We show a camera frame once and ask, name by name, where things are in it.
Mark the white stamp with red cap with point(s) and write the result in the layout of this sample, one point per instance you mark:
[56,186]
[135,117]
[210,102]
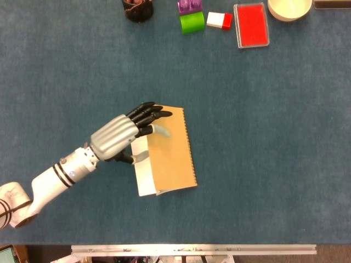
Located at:
[215,19]

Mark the green rounded building block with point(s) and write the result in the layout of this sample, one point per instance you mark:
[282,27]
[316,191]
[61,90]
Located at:
[192,23]

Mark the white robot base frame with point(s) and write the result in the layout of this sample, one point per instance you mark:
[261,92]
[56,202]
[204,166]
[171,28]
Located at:
[164,259]

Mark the blue felt table cloth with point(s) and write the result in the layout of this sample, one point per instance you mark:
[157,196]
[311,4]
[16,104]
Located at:
[246,137]

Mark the purple two-stud building block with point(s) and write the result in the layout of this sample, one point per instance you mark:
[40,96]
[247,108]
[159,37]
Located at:
[189,6]

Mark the red ink pad clear case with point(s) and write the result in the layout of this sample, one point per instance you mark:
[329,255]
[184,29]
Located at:
[251,26]

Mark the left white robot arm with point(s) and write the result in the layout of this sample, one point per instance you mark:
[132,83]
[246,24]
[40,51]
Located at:
[52,180]

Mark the aluminium profile rail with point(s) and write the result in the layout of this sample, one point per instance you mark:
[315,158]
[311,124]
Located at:
[192,249]

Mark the black mesh pen cup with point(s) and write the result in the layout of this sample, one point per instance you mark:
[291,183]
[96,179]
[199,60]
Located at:
[138,12]

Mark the spiral notebook with brown cover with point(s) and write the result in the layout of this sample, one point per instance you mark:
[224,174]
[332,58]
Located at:
[170,150]

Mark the left silver-black robot hand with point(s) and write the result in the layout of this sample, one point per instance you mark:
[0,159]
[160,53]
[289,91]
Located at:
[115,137]

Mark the green display screen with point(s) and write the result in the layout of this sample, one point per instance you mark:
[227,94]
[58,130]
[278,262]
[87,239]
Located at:
[6,254]

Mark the cream white bowl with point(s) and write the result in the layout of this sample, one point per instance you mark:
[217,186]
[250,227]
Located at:
[289,9]

